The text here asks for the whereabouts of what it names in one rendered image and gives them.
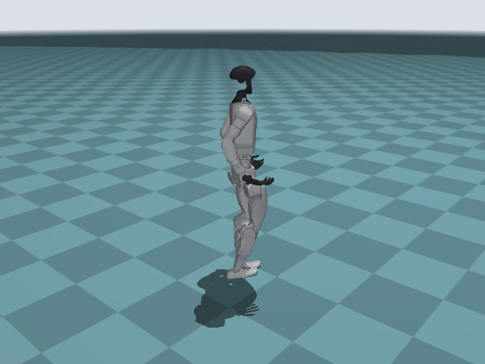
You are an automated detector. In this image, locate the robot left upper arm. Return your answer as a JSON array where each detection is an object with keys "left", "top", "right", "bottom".
[{"left": 220, "top": 111, "right": 230, "bottom": 138}]

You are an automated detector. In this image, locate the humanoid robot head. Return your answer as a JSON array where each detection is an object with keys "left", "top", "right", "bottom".
[{"left": 230, "top": 66, "right": 255, "bottom": 104}]

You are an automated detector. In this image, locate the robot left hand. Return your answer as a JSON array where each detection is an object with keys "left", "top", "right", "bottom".
[{"left": 251, "top": 155, "right": 264, "bottom": 170}]

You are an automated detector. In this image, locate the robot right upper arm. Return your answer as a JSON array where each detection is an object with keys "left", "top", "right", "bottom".
[{"left": 221, "top": 105, "right": 253, "bottom": 150}]

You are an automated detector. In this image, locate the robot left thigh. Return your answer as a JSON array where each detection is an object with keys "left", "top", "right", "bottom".
[{"left": 227, "top": 170, "right": 250, "bottom": 230}]

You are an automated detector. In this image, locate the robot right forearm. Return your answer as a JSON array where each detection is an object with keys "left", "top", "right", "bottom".
[{"left": 224, "top": 142, "right": 248, "bottom": 184}]

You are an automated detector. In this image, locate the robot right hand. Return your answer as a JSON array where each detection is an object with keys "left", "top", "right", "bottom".
[{"left": 242, "top": 174, "right": 274, "bottom": 186}]

